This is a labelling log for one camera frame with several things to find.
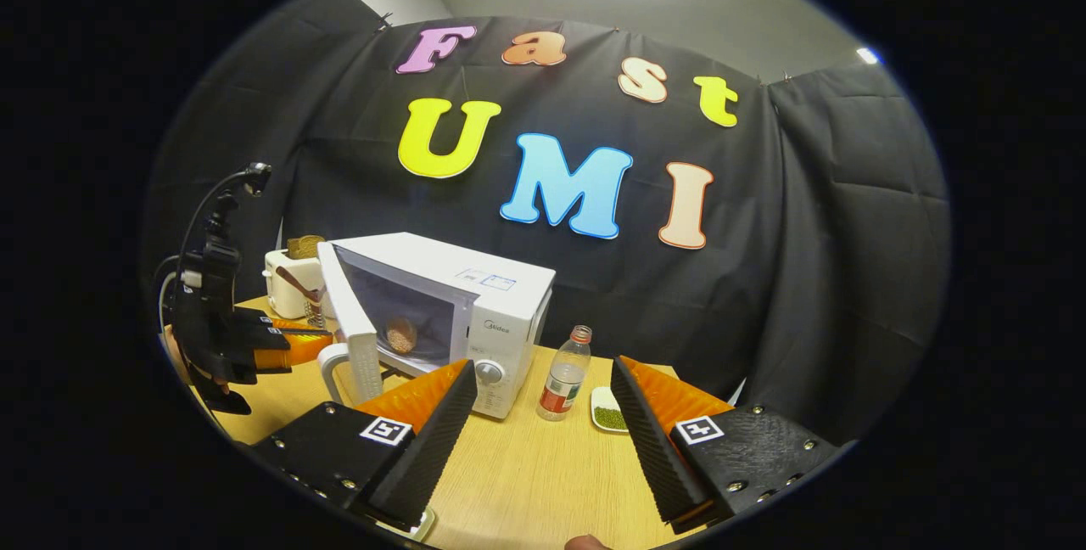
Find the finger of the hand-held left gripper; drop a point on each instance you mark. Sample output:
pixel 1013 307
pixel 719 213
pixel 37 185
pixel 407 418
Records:
pixel 305 350
pixel 297 326

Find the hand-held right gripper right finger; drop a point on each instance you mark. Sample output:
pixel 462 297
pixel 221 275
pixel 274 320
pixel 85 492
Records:
pixel 649 457

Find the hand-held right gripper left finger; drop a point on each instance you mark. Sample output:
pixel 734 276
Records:
pixel 433 457

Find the round tan bread bun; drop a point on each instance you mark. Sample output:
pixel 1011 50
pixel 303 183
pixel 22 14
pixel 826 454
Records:
pixel 401 334

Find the white microwave oven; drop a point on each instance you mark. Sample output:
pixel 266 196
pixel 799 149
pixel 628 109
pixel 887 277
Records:
pixel 424 257

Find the white toaster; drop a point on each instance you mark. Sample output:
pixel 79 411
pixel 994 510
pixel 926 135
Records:
pixel 284 291

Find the white divided dish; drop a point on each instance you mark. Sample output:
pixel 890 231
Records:
pixel 607 418

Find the brown toast slice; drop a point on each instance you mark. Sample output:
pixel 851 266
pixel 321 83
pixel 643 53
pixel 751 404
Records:
pixel 305 246

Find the clear bottle with red label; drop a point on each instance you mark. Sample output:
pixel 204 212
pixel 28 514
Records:
pixel 564 380

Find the black backdrop cloth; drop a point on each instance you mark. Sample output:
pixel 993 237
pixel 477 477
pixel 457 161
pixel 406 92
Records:
pixel 806 236

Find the small ceiling light panel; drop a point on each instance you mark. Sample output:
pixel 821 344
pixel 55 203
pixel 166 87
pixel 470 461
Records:
pixel 867 55

